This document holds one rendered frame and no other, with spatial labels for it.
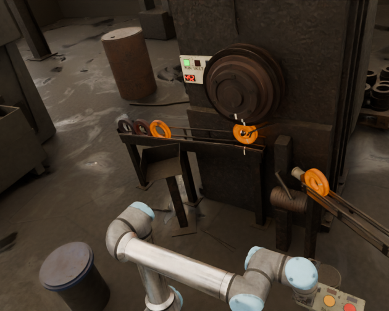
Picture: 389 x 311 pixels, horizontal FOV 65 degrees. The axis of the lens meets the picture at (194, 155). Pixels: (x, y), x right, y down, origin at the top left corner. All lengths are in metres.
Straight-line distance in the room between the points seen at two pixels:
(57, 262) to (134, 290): 0.56
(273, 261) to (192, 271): 0.26
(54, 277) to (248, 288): 1.32
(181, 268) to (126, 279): 1.33
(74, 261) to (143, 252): 0.95
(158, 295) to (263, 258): 0.71
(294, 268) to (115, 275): 1.62
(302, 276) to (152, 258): 0.49
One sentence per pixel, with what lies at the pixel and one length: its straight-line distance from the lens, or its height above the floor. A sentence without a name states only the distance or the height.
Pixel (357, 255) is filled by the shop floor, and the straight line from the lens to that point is 2.37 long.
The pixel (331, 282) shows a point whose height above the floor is 0.52.
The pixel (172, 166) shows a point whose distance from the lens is 2.11.
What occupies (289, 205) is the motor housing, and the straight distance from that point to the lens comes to 1.92.
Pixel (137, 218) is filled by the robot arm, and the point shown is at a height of 0.98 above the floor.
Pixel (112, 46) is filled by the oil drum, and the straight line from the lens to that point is 4.46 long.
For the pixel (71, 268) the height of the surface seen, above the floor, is 0.43.
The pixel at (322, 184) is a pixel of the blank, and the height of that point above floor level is 0.75.
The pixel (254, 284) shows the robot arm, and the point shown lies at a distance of 1.01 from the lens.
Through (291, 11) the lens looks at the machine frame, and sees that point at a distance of 1.70.
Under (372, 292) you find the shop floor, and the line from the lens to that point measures 2.24.
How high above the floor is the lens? 1.88
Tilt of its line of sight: 36 degrees down
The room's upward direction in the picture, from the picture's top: 12 degrees counter-clockwise
